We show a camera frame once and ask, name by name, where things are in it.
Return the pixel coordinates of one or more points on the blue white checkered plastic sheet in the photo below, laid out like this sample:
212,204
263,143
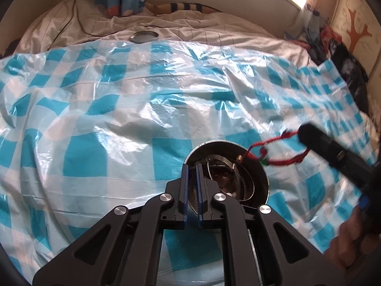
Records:
88,127

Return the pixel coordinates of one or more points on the person's right hand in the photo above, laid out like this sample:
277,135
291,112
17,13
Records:
351,242

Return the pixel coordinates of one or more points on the round silver metal tin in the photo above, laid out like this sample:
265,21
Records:
234,152

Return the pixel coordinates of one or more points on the round silver tin lid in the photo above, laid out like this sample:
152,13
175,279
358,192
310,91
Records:
144,37

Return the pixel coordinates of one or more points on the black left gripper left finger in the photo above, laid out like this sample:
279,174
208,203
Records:
122,248

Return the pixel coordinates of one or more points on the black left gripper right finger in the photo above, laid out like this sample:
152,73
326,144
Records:
259,247

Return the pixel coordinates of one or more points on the pile of colourful clothes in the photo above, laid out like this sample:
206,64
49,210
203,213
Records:
307,31

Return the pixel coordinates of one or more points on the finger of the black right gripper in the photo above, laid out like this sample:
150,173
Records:
351,165

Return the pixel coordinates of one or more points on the white striped bed duvet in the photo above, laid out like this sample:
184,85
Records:
73,22

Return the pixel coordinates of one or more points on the yellow black striped pillow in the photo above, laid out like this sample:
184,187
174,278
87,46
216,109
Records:
169,8

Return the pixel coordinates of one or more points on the silver metal bangle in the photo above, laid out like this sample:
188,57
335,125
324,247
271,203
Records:
231,178

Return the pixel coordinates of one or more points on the black plastic bag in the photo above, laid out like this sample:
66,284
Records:
352,72

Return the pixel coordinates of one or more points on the white wardrobe with tree decal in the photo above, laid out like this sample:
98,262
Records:
355,22

